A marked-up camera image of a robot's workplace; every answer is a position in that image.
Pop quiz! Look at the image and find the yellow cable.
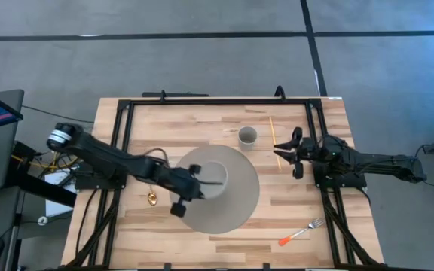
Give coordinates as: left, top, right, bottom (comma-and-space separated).
12, 152, 79, 171

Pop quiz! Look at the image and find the thin black floor cable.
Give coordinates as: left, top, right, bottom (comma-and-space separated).
21, 105, 96, 124

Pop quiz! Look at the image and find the black aluminium table frame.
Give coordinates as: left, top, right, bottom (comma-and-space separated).
62, 85, 384, 271

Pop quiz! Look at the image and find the orange-handled metal fork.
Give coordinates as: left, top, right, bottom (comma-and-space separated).
278, 217, 326, 247

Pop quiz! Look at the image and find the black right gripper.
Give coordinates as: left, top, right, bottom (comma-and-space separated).
273, 126, 322, 180

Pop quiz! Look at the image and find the off-white ribbed cup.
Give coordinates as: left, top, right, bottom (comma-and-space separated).
237, 126, 258, 151

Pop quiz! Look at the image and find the small gold spoon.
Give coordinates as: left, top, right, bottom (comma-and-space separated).
147, 184, 158, 206

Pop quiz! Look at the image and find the round grey woven placemat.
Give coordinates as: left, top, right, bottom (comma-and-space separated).
169, 145, 261, 235

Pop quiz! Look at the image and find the white paper sheet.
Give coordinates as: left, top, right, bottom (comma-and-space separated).
45, 171, 77, 218

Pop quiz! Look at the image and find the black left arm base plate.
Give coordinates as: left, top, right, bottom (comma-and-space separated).
74, 162, 127, 190

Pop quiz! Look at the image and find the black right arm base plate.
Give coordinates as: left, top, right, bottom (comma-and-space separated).
313, 161, 368, 189

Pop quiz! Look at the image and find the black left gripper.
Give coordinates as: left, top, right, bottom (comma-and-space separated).
164, 163, 225, 218

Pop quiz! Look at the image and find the brown left arm cable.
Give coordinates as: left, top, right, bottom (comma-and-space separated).
143, 147, 171, 167

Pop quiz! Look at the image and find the light wooden chopstick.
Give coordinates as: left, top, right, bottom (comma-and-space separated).
268, 116, 283, 170

